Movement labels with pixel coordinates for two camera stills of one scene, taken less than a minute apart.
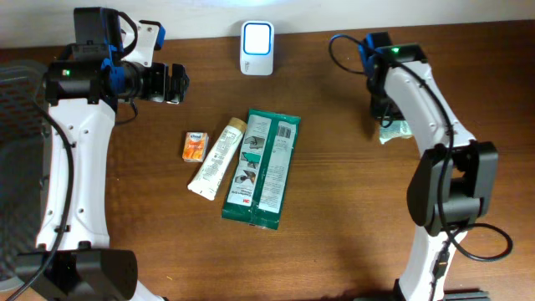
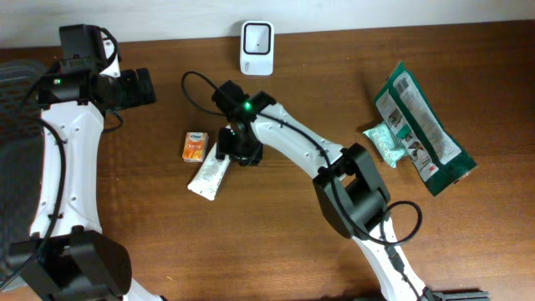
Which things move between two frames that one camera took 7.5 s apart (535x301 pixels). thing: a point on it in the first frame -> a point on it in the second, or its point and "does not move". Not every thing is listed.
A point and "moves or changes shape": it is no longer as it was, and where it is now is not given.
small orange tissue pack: (195, 147) does not move
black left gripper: (166, 89) -> (142, 94)
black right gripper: (378, 113) -> (244, 155)
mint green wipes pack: (397, 129) -> (387, 144)
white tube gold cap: (217, 160) does not move
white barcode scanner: (257, 47) does not move
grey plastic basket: (24, 150) does not move
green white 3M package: (258, 186) moves or changes shape
